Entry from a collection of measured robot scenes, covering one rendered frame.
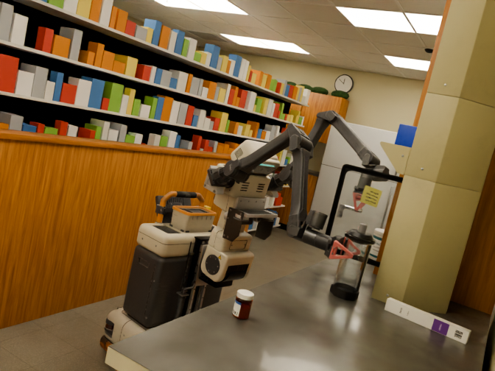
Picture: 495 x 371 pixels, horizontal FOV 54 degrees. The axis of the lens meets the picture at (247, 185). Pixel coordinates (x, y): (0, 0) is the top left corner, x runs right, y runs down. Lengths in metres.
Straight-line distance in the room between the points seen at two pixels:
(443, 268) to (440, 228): 0.15
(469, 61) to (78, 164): 2.25
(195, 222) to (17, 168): 1.00
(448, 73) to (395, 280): 0.75
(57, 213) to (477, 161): 2.32
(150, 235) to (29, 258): 0.82
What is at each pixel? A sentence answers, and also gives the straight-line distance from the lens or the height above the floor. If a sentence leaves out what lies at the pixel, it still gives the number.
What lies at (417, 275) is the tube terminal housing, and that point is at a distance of 1.87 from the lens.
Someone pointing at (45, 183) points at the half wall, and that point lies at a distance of 3.03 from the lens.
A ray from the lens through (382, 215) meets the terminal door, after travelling 2.16.
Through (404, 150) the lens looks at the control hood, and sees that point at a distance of 1.83.
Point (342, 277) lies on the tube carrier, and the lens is 1.76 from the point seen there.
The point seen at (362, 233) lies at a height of 1.18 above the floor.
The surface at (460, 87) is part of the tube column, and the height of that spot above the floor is 1.74.
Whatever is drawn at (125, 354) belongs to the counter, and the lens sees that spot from 1.10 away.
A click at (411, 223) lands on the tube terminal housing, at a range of 1.83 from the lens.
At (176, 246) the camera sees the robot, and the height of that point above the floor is 0.75.
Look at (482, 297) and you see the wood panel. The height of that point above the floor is 1.00.
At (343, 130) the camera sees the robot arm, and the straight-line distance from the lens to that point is 2.46.
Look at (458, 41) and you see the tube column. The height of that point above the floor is 1.89.
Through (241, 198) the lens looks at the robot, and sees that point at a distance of 2.40.
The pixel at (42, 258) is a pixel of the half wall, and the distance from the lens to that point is 3.20.
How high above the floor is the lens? 1.46
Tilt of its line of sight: 7 degrees down
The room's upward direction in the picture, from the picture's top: 13 degrees clockwise
